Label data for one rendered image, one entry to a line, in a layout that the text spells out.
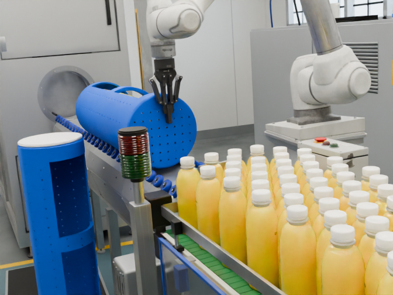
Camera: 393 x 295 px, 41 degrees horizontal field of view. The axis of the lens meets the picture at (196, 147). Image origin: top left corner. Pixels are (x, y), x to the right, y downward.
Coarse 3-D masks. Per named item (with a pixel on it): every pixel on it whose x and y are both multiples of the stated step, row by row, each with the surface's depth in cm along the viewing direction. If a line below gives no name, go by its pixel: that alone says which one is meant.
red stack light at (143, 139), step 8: (120, 136) 108; (128, 136) 107; (136, 136) 107; (144, 136) 108; (120, 144) 108; (128, 144) 107; (136, 144) 107; (144, 144) 108; (120, 152) 109; (128, 152) 107; (136, 152) 107; (144, 152) 108
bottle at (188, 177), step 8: (184, 168) 144; (192, 168) 145; (184, 176) 143; (192, 176) 143; (176, 184) 146; (184, 184) 143; (192, 184) 143; (184, 192) 143; (192, 192) 143; (184, 200) 144; (192, 200) 144; (184, 208) 145; (192, 208) 144; (184, 216) 145; (192, 216) 145; (192, 224) 145
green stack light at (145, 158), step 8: (120, 160) 110; (128, 160) 108; (136, 160) 108; (144, 160) 109; (128, 168) 108; (136, 168) 108; (144, 168) 109; (128, 176) 109; (136, 176) 108; (144, 176) 109
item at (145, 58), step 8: (136, 0) 293; (144, 0) 294; (136, 8) 295; (144, 8) 295; (136, 16) 297; (144, 16) 296; (136, 24) 298; (144, 24) 297; (136, 32) 301; (144, 32) 297; (144, 40) 298; (144, 48) 299; (144, 56) 300; (144, 64) 300; (152, 64) 302; (144, 72) 301; (152, 72) 303; (144, 80) 302; (144, 88) 303; (152, 88) 305
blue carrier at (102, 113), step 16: (80, 96) 266; (96, 96) 242; (112, 96) 224; (128, 96) 209; (144, 96) 197; (160, 96) 195; (80, 112) 260; (96, 112) 231; (112, 112) 211; (128, 112) 195; (144, 112) 194; (160, 112) 196; (176, 112) 199; (192, 112) 202; (96, 128) 234; (112, 128) 209; (160, 128) 197; (176, 128) 200; (192, 128) 203; (112, 144) 221; (160, 144) 199; (176, 144) 201; (192, 144) 204; (160, 160) 201; (176, 160) 202
